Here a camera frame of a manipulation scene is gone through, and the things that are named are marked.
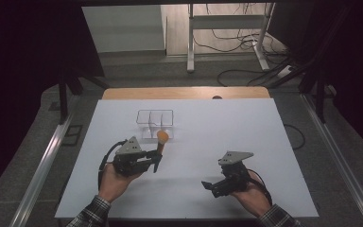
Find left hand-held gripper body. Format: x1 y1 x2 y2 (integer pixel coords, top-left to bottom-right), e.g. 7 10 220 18
112 135 149 177

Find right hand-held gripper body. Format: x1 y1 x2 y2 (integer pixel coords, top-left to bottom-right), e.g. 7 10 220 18
217 150 255 195

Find orange round-head brush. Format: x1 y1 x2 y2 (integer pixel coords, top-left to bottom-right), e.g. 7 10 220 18
156 130 170 156

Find clear plastic compartment organizer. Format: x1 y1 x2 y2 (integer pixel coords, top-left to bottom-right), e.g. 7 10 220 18
135 109 175 141

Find person's right hand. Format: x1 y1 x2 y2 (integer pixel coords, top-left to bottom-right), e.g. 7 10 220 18
231 171 272 218

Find person's left hand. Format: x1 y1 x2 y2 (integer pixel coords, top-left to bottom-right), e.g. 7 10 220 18
98 163 144 203

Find white table cover sheet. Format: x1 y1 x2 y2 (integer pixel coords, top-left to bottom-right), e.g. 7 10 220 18
55 97 320 219

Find wooden table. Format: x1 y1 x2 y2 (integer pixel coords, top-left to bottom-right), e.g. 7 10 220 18
101 86 271 101

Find black metal stand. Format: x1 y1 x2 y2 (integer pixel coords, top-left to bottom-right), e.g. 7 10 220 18
57 65 111 126
266 6 353 124

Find white power strip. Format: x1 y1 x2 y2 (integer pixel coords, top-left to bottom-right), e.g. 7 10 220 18
276 64 295 79

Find white cabinet panel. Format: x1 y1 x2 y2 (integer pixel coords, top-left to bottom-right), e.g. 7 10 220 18
81 4 166 54

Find dark curtain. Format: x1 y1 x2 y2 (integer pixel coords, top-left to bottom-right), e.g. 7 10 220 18
268 0 363 162
0 0 106 202

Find left hand-held gripper black cable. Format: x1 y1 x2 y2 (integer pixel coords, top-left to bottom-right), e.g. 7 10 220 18
97 139 129 191

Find hand-held gripper black cable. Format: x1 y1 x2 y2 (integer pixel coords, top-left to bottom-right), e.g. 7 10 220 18
247 168 274 206
97 139 129 191

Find right hand-held gripper black cable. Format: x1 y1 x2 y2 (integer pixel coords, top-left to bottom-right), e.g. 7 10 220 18
247 168 274 206

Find black square floor frame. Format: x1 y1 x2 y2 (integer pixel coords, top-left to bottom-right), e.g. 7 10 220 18
60 124 84 148

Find looped black floor cable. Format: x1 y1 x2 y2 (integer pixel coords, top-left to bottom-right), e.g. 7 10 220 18
283 123 306 151

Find aluminium floor rail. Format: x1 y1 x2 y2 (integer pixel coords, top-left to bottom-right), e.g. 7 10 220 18
9 94 80 227
300 93 363 227

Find white metal desk frame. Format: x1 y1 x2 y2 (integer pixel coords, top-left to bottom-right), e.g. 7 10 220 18
186 3 276 74

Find tangled black floor cables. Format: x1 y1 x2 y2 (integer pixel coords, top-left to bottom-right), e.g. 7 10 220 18
192 3 301 88

